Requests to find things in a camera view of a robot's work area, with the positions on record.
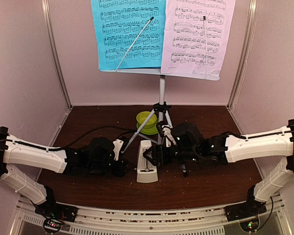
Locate green plastic plate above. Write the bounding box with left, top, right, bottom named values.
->
left=140, top=122, right=159, bottom=135

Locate purple sheet music page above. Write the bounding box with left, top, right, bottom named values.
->
left=161, top=0, right=236, bottom=81

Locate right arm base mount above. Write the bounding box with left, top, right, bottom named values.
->
left=224, top=203, right=267, bottom=233

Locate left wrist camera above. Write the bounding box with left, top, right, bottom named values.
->
left=113, top=136, right=129, bottom=161

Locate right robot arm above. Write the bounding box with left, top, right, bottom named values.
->
left=138, top=119, right=294, bottom=216

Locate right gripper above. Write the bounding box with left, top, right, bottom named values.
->
left=143, top=144, right=199, bottom=166

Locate green plastic bowl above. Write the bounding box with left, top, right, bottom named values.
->
left=136, top=111, right=158, bottom=129

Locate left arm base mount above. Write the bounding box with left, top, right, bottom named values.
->
left=33, top=204, right=78, bottom=234

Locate white music stand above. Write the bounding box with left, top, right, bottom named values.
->
left=98, top=16, right=222, bottom=178

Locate grey metronome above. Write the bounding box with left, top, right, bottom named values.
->
left=136, top=140, right=158, bottom=184

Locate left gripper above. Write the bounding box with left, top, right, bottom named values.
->
left=88, top=157, right=134, bottom=178

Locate blue sheet music page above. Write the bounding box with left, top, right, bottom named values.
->
left=91, top=0, right=166, bottom=71

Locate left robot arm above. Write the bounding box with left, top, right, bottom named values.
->
left=0, top=127, right=130, bottom=217

